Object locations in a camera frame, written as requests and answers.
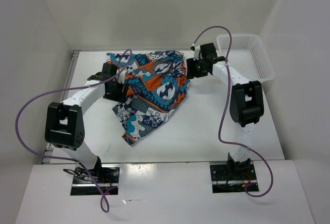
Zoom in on colourful patterned shorts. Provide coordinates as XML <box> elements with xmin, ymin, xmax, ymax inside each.
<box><xmin>107</xmin><ymin>50</ymin><xmax>190</xmax><ymax>146</ymax></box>

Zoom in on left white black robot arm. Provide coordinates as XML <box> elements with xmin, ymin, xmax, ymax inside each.
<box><xmin>45</xmin><ymin>63</ymin><xmax>128</xmax><ymax>183</ymax></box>

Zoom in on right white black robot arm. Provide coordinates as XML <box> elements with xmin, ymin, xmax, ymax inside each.
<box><xmin>186</xmin><ymin>43</ymin><xmax>264</xmax><ymax>179</ymax></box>

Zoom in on white plastic mesh basket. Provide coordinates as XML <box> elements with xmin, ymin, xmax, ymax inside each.
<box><xmin>217</xmin><ymin>34</ymin><xmax>275</xmax><ymax>83</ymax></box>

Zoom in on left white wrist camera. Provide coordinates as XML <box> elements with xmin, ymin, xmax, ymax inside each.
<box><xmin>117</xmin><ymin>65</ymin><xmax>131</xmax><ymax>79</ymax></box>

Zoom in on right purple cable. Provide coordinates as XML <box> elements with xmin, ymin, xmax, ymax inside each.
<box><xmin>193</xmin><ymin>25</ymin><xmax>274</xmax><ymax>198</ymax></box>

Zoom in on purple cable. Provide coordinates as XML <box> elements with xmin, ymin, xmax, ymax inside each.
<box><xmin>15</xmin><ymin>49</ymin><xmax>134</xmax><ymax>213</ymax></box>
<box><xmin>193</xmin><ymin>25</ymin><xmax>274</xmax><ymax>198</ymax></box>

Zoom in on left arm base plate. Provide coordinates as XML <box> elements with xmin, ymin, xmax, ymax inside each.
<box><xmin>64</xmin><ymin>165</ymin><xmax>120</xmax><ymax>196</ymax></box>

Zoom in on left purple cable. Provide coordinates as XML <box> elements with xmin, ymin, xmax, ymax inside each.
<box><xmin>15</xmin><ymin>49</ymin><xmax>134</xmax><ymax>213</ymax></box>

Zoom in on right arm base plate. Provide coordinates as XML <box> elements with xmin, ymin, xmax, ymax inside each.
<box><xmin>210</xmin><ymin>163</ymin><xmax>259</xmax><ymax>194</ymax></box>

